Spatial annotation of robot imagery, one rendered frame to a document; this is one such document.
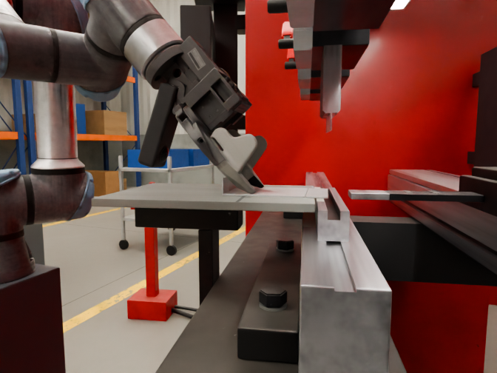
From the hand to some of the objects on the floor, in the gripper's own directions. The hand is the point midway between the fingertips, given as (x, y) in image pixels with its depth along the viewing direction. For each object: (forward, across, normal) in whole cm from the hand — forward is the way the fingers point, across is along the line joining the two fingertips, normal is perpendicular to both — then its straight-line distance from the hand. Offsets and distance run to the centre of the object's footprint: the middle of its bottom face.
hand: (248, 186), depth 51 cm
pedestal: (+13, +160, +138) cm, 212 cm away
